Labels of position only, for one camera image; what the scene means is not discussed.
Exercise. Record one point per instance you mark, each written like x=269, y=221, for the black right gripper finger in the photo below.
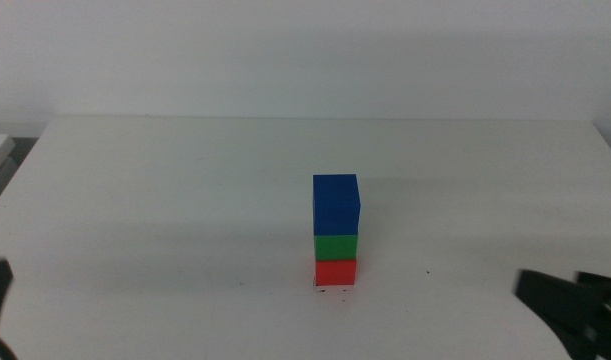
x=555, y=297
x=605, y=285

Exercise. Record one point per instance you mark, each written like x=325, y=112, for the red cube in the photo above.
x=335, y=272

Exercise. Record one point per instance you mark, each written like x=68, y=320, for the green cube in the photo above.
x=335, y=247

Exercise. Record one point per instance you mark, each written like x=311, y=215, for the blue cube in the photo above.
x=336, y=205

